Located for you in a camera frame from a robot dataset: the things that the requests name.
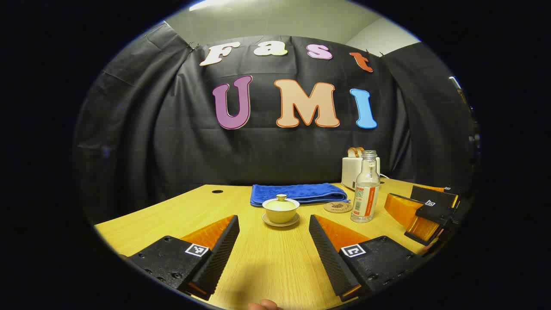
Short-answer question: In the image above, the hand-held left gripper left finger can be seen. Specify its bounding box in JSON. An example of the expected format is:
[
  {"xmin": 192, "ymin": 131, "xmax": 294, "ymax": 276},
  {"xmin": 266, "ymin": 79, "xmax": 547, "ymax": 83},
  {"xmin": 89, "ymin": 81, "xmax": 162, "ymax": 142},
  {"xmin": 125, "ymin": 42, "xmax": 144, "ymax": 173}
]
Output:
[{"xmin": 127, "ymin": 215, "xmax": 240, "ymax": 301}]

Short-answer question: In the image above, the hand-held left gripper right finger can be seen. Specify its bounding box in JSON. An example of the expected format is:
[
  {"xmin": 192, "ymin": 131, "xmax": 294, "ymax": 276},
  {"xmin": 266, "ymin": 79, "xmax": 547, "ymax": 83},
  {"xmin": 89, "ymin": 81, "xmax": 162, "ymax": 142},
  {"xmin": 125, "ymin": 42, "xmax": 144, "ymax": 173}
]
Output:
[{"xmin": 309, "ymin": 214, "xmax": 424, "ymax": 302}]

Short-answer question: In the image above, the clear water bottle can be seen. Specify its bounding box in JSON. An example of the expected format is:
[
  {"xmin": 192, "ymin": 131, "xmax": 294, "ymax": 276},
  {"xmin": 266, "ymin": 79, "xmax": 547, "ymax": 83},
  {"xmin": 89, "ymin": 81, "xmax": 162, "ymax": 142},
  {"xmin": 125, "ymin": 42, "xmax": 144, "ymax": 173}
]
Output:
[{"xmin": 350, "ymin": 150, "xmax": 381, "ymax": 223}]

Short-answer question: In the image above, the round wooden coaster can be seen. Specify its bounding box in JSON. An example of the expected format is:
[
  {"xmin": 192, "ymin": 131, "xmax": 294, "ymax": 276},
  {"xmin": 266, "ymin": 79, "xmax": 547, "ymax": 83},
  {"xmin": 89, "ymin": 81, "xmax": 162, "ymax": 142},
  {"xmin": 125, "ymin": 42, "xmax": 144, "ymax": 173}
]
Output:
[{"xmin": 324, "ymin": 201, "xmax": 353, "ymax": 214}]

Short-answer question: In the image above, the white teacup lid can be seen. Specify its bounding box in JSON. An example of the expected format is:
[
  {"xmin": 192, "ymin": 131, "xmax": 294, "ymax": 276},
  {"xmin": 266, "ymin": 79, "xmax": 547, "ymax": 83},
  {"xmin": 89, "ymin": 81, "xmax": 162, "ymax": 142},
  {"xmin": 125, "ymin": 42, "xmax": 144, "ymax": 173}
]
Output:
[{"xmin": 262, "ymin": 194, "xmax": 300, "ymax": 212}]

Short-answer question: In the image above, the white saucer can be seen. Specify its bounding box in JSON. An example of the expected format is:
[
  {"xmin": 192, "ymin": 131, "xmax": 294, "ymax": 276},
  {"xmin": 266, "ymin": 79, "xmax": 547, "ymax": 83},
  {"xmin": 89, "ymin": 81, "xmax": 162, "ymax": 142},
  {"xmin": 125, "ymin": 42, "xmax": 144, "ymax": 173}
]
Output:
[{"xmin": 262, "ymin": 214, "xmax": 301, "ymax": 227}]

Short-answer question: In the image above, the white toaster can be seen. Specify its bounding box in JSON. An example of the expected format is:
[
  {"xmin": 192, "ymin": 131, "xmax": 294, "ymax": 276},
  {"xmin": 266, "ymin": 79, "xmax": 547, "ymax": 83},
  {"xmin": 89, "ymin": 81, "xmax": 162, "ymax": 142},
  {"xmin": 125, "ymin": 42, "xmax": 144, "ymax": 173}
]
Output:
[{"xmin": 341, "ymin": 156, "xmax": 381, "ymax": 191}]

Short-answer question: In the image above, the blue towel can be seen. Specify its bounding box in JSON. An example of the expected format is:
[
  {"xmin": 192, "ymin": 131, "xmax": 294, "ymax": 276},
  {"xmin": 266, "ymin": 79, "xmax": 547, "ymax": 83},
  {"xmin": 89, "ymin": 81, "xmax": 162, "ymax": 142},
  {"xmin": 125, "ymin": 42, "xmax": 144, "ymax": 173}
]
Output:
[{"xmin": 250, "ymin": 183, "xmax": 350, "ymax": 207}]

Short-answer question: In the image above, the black backdrop cloth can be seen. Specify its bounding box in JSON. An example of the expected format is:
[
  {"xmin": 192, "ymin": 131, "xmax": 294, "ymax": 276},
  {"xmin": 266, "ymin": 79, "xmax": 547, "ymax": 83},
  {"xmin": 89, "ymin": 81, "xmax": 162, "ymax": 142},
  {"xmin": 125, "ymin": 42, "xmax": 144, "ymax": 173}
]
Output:
[{"xmin": 73, "ymin": 22, "xmax": 476, "ymax": 224}]

